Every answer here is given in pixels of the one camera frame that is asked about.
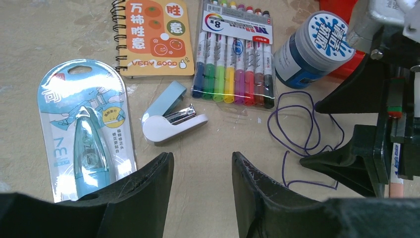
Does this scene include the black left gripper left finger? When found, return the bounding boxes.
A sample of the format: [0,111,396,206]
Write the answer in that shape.
[0,153,174,238]

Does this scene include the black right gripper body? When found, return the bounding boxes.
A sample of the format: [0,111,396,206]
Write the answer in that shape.
[371,26,420,180]

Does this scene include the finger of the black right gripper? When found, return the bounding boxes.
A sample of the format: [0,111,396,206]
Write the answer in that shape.
[299,124,391,198]
[315,57,387,114]

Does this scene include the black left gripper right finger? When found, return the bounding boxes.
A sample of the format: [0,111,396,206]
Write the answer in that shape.
[232,152,420,238]

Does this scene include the red plastic bin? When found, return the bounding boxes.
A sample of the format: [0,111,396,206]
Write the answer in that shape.
[318,0,367,80]

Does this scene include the white orange-capped marker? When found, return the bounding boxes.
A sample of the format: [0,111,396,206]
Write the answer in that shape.
[389,143,404,198]

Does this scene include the round blue white tub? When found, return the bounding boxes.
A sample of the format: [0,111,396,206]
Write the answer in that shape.
[273,11,355,89]

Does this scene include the light blue white stapler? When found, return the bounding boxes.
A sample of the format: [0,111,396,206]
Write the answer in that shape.
[141,81,209,146]

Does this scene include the blue white tape package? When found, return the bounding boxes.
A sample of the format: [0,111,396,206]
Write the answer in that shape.
[37,59,137,203]

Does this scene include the pack of coloured markers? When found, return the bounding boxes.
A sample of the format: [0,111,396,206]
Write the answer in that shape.
[191,0,276,109]

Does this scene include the orange spiral notebook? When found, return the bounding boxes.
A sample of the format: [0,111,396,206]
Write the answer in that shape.
[110,0,195,78]

